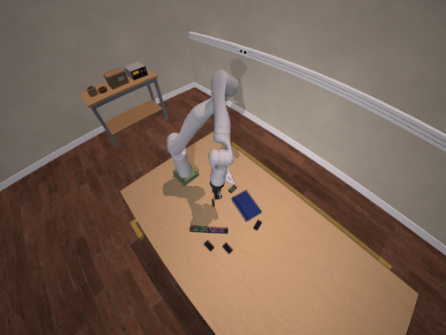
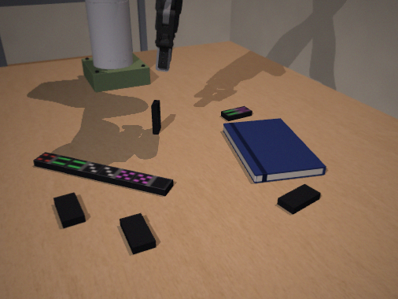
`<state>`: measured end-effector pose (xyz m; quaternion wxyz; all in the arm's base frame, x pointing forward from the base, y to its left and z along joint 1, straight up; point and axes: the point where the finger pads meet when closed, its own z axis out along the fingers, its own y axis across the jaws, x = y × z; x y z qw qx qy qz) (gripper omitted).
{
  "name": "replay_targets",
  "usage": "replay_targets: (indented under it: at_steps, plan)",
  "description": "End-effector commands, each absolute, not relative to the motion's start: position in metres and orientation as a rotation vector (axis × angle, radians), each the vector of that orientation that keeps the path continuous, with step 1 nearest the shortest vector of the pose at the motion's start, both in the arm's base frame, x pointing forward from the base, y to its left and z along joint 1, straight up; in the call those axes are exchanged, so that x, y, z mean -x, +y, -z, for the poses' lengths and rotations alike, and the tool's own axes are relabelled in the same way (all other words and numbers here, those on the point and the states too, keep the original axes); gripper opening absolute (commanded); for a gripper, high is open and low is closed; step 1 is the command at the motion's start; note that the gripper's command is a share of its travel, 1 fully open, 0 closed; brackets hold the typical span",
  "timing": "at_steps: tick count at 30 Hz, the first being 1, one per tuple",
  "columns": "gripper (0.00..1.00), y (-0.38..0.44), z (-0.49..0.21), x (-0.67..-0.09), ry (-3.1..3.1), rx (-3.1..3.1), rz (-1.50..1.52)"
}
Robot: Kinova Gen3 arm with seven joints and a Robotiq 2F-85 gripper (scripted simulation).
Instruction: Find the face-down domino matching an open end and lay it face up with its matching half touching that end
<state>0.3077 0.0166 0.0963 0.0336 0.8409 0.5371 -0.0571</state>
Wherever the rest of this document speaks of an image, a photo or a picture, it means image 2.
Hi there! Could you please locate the black domino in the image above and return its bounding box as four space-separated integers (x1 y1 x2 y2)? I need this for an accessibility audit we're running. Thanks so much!
277 184 321 214
64 159 105 180
120 213 156 255
151 100 161 135
130 172 173 196
96 165 138 188
53 192 86 229
33 152 75 173
221 106 252 121

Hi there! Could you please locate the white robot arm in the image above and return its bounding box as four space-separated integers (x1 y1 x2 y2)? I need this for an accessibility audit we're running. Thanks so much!
85 0 133 69

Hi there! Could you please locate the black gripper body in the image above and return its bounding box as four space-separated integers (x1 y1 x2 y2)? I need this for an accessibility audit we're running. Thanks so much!
160 0 178 13

